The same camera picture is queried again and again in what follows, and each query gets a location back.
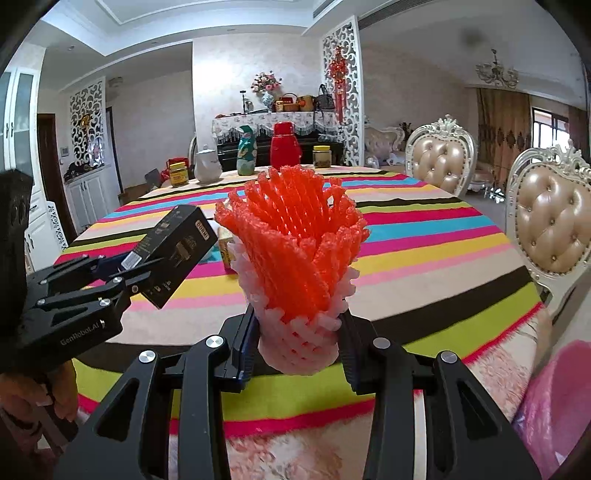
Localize black small box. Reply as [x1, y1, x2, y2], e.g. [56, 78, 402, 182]
[121, 205, 217, 309]

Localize pink orange foam net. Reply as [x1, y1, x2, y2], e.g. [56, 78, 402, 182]
[214, 166, 370, 375]

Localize beige medicine box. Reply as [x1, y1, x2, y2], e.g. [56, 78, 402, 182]
[217, 226, 235, 271]

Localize person's left hand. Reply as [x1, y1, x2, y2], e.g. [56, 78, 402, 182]
[1, 361, 78, 423]

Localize pink plastic basin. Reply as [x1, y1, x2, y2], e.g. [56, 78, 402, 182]
[513, 340, 590, 479]

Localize red gift bag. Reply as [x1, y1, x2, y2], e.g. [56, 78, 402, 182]
[159, 157, 189, 183]

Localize yellow lid jar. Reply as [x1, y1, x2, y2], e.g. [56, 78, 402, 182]
[169, 163, 189, 187]

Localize white ceramic teapot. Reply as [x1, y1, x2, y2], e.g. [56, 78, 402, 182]
[193, 145, 222, 184]

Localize striped colourful tablecloth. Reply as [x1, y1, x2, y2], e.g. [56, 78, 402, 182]
[74, 167, 543, 437]

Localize teal floral vase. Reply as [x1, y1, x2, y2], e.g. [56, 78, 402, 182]
[236, 125, 257, 176]

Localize red thermos jug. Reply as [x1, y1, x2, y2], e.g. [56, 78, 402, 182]
[270, 122, 301, 170]

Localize glass jar brown contents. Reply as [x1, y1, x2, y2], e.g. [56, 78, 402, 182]
[312, 145, 332, 168]

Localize near beige tufted chair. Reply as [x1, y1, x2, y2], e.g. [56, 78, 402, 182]
[506, 145, 590, 310]

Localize beige tufted chair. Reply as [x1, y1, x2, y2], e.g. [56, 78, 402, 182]
[506, 145, 590, 310]
[405, 114, 477, 197]

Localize flower bouquet in vase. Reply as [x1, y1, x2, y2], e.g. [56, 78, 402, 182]
[250, 70, 281, 111]

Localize piano with lace cover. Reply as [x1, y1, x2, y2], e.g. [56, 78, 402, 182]
[211, 110, 346, 172]

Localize far beige tufted chair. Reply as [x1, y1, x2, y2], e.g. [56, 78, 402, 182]
[405, 114, 477, 197]

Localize brown curtains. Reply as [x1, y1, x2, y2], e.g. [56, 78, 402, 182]
[477, 88, 532, 190]

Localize red chinese knot ornament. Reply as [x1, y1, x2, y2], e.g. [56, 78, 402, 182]
[329, 45, 348, 125]

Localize chandelier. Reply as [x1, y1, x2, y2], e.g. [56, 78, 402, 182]
[475, 49, 519, 89]

